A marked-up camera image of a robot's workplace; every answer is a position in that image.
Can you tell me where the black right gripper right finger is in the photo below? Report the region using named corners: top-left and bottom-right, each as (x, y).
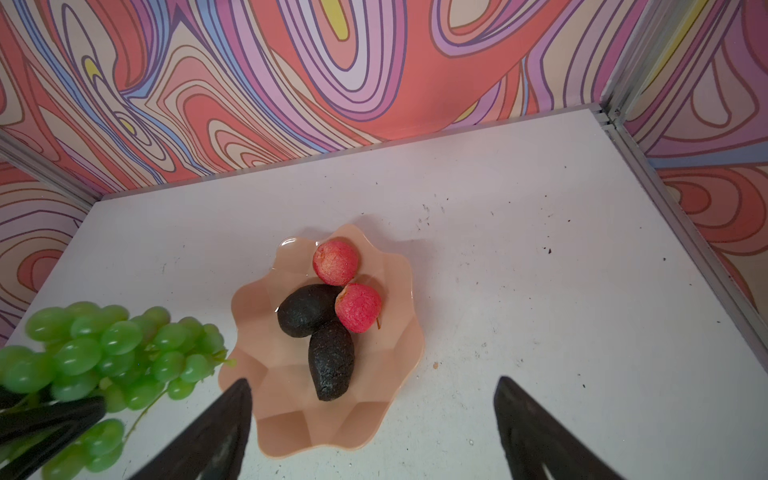
top-left (494, 376), bottom-right (620, 479)

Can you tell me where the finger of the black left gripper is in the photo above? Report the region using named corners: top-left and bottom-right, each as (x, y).
top-left (1, 397), bottom-right (106, 480)

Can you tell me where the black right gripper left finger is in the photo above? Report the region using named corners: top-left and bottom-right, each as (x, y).
top-left (133, 378), bottom-right (252, 480)

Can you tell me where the green fake grape bunch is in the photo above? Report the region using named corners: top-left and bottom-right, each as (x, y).
top-left (1, 301), bottom-right (232, 479)

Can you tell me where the dark fake avocado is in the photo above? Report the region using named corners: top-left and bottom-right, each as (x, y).
top-left (308, 320), bottom-right (355, 402)
top-left (276, 284), bottom-right (343, 338)

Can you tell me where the pink scalloped fruit bowl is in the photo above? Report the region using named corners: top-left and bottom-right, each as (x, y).
top-left (218, 224), bottom-right (425, 458)

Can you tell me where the dark fake avocado in bowl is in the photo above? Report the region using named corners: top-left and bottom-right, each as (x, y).
top-left (276, 284), bottom-right (343, 338)

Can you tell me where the red fake apple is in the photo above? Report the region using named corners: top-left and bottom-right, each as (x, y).
top-left (335, 283), bottom-right (383, 334)
top-left (312, 239), bottom-right (360, 286)

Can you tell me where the aluminium table edge rail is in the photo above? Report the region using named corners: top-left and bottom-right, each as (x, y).
top-left (603, 122), bottom-right (767, 368)

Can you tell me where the left aluminium corner post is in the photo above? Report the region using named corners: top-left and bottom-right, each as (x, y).
top-left (1, 131), bottom-right (103, 208)

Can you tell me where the aluminium corner frame post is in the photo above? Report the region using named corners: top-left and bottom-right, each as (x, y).
top-left (594, 0), bottom-right (696, 127)

